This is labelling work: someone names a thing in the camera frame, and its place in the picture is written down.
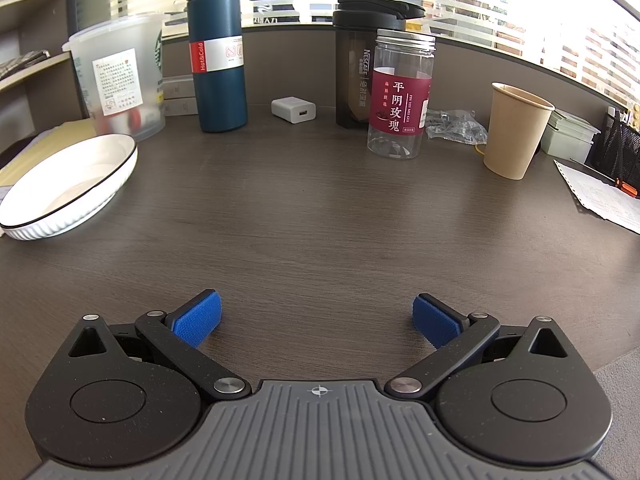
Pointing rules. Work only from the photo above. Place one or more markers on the black mesh desk organizer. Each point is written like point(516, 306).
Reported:
point(617, 150)

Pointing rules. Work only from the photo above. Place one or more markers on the dark blue thermos bottle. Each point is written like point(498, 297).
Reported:
point(220, 95)

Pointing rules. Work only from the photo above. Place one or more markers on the dark grey desk partition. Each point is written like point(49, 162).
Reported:
point(300, 60)

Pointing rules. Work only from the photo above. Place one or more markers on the clear plastic bag of screws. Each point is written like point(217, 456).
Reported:
point(455, 127)

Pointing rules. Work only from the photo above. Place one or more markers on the yellow notepad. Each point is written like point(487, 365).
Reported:
point(45, 145)

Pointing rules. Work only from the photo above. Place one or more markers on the white bowl black rim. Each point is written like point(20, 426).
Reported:
point(65, 185)

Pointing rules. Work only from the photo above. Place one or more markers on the tan paper cup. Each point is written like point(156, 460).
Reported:
point(515, 135)

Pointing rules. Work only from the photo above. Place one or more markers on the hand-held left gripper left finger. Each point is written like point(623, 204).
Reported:
point(200, 317)

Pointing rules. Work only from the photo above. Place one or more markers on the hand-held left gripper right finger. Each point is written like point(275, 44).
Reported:
point(435, 320)

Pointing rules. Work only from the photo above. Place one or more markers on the grey towel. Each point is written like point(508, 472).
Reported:
point(622, 410)

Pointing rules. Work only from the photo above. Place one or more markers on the white charger adapter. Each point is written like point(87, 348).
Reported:
point(292, 110)

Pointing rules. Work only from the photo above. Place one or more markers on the checkered cloth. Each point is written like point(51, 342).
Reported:
point(22, 62)

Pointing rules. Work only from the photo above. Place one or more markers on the white perforated paper sheet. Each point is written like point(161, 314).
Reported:
point(610, 200)

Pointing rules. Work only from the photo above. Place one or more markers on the translucent plastic cup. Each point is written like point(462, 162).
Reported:
point(115, 90)

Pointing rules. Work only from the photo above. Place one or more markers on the wooden shelf unit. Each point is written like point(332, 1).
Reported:
point(55, 61)

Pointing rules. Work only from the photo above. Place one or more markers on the white flat boxes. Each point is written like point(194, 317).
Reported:
point(177, 105)

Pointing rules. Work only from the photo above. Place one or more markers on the clear plastic jar red label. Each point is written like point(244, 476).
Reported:
point(400, 110)

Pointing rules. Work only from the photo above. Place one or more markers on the black shaker bottle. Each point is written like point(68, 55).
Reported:
point(352, 85)

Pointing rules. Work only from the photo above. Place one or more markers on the pale green box stack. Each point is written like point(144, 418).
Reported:
point(567, 142)

